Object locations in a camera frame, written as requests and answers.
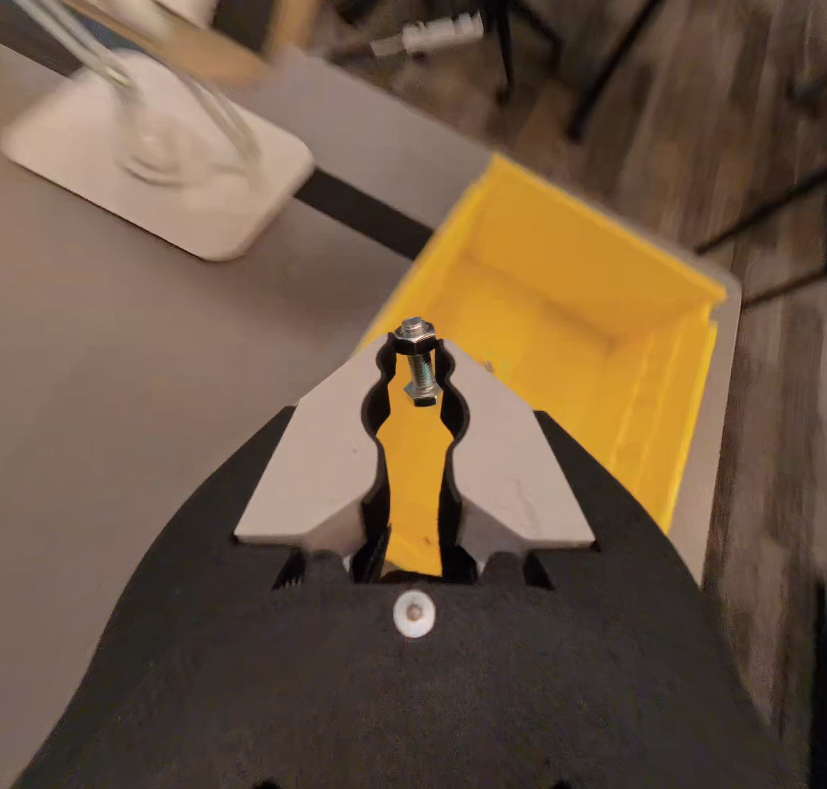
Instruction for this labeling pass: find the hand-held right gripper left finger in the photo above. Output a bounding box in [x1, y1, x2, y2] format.
[234, 335, 397, 554]

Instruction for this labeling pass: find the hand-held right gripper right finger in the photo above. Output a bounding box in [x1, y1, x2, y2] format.
[434, 337, 595, 567]

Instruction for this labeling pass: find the steel hex bolt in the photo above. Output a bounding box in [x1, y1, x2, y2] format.
[402, 351, 440, 410]

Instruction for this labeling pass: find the steel hex nut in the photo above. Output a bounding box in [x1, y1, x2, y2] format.
[392, 316, 441, 358]

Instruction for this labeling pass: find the yellow plastic bin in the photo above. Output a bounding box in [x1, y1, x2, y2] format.
[355, 151, 729, 578]

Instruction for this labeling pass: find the white stand with instruction sheet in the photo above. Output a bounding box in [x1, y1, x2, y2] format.
[0, 0, 330, 262]

